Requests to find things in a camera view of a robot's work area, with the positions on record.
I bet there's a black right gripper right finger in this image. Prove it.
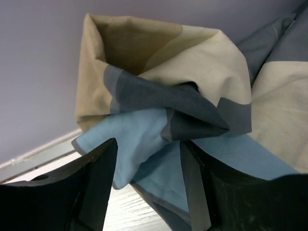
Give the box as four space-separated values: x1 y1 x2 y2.
180 141 308 231

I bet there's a striped blue beige cloth placemat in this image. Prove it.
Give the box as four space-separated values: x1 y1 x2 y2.
72 7 308 231

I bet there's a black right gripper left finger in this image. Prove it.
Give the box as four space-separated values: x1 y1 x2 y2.
0 138 117 231

